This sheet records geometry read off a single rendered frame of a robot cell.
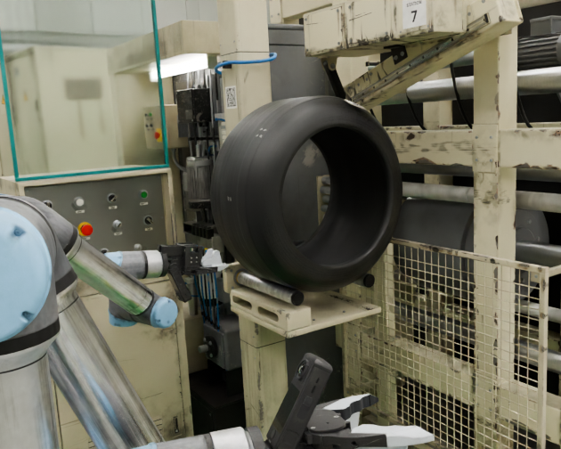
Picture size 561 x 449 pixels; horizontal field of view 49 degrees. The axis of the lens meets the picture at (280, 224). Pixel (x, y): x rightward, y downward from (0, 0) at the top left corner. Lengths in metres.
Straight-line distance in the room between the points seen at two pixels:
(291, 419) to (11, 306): 0.33
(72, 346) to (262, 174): 1.02
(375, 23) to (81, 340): 1.43
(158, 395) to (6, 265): 1.98
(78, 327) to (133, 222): 1.62
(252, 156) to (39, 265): 1.18
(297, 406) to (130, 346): 1.73
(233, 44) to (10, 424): 1.67
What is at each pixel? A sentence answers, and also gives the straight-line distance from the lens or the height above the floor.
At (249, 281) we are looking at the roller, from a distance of 2.03.
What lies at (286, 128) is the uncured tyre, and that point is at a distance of 1.73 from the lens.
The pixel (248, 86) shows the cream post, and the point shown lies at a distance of 2.13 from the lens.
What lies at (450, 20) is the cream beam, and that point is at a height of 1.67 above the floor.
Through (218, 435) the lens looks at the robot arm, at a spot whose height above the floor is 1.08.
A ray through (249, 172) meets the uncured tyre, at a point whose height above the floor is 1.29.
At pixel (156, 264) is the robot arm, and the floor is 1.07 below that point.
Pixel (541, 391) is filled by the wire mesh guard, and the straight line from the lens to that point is 1.90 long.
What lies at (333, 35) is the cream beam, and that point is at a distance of 2.11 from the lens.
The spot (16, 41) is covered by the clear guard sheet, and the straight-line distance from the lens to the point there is 2.27.
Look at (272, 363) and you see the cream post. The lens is 2.31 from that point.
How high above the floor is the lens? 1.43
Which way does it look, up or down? 10 degrees down
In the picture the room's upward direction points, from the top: 3 degrees counter-clockwise
